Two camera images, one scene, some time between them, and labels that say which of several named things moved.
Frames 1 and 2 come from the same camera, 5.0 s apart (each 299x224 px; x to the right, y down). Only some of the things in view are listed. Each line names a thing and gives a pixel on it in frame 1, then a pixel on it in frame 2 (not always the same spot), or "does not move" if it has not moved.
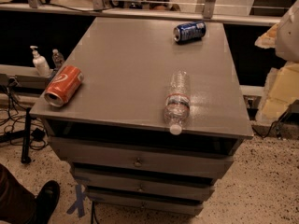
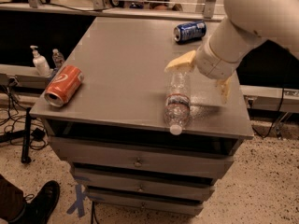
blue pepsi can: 190,32 does not move
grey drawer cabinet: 159,119 does not move
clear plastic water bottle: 177,103 does not move
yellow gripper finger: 267,39 -> 206,62
